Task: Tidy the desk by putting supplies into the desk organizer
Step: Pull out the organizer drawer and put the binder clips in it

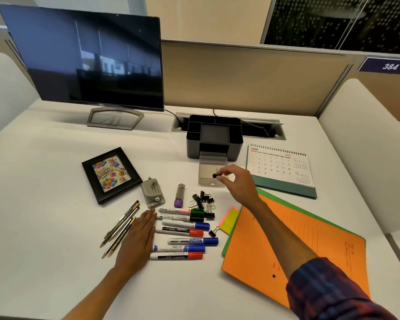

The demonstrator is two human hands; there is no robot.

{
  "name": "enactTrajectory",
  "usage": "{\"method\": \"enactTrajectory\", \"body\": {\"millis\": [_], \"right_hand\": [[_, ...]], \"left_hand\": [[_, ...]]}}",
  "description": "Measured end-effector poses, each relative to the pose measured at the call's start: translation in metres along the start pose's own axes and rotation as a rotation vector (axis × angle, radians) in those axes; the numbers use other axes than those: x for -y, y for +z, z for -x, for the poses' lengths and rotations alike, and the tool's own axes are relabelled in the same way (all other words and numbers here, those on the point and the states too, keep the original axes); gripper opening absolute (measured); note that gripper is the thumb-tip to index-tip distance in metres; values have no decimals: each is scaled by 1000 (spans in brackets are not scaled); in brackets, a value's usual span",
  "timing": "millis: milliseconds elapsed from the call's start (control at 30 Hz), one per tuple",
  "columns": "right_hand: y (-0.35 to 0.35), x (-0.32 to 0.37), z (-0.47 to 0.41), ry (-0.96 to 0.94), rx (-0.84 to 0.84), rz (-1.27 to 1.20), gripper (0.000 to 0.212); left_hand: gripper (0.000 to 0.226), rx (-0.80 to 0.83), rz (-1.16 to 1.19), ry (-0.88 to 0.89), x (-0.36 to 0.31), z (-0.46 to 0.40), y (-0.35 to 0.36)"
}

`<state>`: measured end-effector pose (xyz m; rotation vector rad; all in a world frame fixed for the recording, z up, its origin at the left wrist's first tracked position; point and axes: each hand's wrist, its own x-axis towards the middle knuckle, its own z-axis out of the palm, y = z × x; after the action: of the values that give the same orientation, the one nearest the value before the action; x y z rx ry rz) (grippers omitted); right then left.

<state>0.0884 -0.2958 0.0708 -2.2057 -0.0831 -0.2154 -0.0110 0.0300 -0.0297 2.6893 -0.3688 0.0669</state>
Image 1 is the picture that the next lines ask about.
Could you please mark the black computer monitor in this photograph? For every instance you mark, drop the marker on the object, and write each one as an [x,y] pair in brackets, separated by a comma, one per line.
[86,56]

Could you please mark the white desk divider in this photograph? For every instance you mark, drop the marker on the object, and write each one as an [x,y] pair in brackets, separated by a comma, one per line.
[373,153]
[6,93]

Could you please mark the white desk calendar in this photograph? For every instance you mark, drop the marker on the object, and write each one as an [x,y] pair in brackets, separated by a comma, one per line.
[280,169]

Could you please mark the person's right hand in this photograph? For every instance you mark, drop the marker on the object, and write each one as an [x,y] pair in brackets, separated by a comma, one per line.
[243,188]

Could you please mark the dotted glass window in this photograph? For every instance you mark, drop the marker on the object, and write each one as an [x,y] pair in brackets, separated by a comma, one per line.
[340,21]

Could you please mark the grey monitor stand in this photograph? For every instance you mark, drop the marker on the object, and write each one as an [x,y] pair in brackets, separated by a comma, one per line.
[115,119]

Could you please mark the blue number sign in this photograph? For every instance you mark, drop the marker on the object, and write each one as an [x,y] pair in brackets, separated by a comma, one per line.
[388,66]

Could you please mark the person's right forearm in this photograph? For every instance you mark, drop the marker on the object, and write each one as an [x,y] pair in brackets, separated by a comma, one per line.
[286,243]

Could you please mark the pile of black binder clips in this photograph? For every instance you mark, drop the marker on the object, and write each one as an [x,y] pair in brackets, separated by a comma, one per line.
[202,200]

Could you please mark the clear organizer drawer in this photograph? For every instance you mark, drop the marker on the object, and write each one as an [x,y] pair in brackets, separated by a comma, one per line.
[207,169]

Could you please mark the person's left forearm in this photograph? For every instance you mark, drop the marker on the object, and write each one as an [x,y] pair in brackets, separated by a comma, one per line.
[96,296]

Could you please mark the person's left hand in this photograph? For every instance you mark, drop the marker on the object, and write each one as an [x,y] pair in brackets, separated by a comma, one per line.
[136,244]

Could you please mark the beige partition panel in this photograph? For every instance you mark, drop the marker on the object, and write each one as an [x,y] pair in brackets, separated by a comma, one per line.
[246,79]

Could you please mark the yellow sticky note pad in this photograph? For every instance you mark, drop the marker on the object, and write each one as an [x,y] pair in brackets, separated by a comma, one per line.
[231,221]

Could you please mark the purple capped glue stick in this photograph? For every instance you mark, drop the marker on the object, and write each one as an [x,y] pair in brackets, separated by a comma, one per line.
[179,196]

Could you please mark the person's right thumb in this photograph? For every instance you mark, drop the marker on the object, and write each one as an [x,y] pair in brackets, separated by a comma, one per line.
[226,178]

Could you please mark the black picture frame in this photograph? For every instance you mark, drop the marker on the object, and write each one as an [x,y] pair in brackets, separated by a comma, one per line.
[110,174]

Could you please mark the black striped pencil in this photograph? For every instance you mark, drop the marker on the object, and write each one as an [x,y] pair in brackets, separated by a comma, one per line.
[118,238]
[121,219]
[120,226]
[120,242]

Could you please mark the pink sticky note pad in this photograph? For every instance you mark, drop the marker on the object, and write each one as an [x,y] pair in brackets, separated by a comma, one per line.
[224,219]

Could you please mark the small black binder clip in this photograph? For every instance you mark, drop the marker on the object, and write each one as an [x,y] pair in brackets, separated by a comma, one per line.
[215,175]
[212,232]

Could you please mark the row of white markers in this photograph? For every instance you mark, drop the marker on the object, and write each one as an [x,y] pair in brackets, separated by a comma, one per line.
[181,234]

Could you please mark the person's left thumb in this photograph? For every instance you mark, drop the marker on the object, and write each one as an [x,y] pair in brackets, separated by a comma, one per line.
[153,241]

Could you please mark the grey hole punch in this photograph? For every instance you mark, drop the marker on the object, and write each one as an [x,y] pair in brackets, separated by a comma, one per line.
[152,193]

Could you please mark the green paper folder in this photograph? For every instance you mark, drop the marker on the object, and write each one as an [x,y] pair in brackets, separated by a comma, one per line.
[320,218]

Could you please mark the orange paper folder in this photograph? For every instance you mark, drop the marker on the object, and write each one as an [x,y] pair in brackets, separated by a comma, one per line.
[253,259]

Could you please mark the black desk organizer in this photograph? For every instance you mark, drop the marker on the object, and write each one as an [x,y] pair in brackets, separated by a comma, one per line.
[216,133]

